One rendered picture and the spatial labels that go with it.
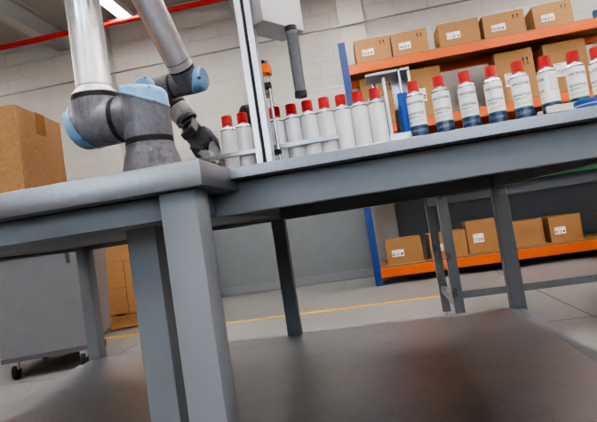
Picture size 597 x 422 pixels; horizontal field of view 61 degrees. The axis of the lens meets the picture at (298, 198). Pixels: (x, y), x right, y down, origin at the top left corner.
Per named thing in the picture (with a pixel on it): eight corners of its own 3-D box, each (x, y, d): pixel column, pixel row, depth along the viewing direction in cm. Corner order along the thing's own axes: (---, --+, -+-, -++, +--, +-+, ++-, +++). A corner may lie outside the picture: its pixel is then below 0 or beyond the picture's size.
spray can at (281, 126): (294, 171, 158) (284, 107, 159) (287, 170, 153) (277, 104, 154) (280, 173, 160) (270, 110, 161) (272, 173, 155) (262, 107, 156)
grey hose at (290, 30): (308, 97, 147) (297, 27, 148) (306, 94, 144) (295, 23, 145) (296, 99, 148) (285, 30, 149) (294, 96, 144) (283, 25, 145)
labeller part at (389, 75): (407, 78, 166) (406, 75, 166) (409, 68, 155) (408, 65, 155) (365, 85, 168) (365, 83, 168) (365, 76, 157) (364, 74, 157)
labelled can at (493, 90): (508, 135, 149) (496, 67, 150) (513, 132, 144) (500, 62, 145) (489, 138, 150) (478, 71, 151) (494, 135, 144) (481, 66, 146)
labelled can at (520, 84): (535, 131, 148) (522, 62, 149) (540, 128, 143) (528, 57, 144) (516, 133, 149) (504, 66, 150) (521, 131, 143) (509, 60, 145)
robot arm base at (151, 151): (197, 174, 128) (192, 136, 129) (162, 171, 114) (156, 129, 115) (148, 184, 133) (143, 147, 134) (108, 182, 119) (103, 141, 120)
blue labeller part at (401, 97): (415, 145, 156) (407, 93, 157) (416, 144, 153) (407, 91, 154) (404, 147, 157) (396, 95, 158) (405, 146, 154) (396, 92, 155)
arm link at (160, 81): (160, 69, 147) (179, 75, 158) (127, 77, 150) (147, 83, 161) (164, 96, 147) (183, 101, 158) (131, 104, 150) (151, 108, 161)
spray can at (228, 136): (244, 179, 161) (235, 116, 162) (242, 178, 156) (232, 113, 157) (228, 182, 161) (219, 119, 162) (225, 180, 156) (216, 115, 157)
